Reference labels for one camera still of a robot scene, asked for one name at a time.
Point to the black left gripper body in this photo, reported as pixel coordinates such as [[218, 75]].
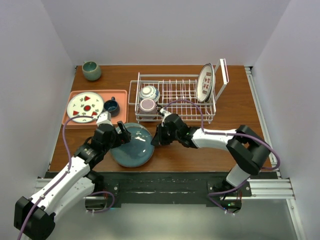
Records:
[[115, 139]]

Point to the dark blue small mug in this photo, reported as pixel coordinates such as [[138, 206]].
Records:
[[112, 107]]

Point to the green rimmed white plate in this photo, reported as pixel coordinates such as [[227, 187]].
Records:
[[213, 84]]

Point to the green ceramic cup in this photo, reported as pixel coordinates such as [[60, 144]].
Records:
[[91, 70]]

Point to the purple mug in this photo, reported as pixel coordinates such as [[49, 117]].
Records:
[[148, 109]]

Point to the red Chinese text white plate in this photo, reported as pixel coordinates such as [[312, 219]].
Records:
[[204, 84]]

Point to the white wire dish rack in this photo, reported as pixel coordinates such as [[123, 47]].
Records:
[[178, 94]]

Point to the watermelon pattern white plate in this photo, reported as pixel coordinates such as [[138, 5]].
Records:
[[87, 105]]

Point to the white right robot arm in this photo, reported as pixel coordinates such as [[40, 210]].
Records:
[[248, 150]]

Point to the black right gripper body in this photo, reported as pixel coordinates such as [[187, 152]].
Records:
[[168, 137]]

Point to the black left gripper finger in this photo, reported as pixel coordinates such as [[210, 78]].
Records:
[[119, 142], [124, 135]]

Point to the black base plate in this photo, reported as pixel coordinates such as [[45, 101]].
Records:
[[173, 188]]

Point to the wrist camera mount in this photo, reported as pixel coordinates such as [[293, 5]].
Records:
[[104, 118], [164, 114]]

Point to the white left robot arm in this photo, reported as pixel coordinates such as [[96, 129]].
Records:
[[35, 216]]

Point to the teal glazed floral plate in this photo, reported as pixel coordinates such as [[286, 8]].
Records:
[[133, 154]]

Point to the blue floral ceramic bowl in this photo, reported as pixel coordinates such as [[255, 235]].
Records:
[[149, 92]]

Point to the grey-green beaded rim plate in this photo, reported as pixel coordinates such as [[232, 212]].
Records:
[[138, 132]]

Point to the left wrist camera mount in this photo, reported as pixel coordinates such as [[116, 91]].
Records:
[[104, 118]]

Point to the salmon pink tray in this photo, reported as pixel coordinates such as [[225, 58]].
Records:
[[121, 97]]

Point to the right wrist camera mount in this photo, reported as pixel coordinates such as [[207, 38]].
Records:
[[164, 114]]

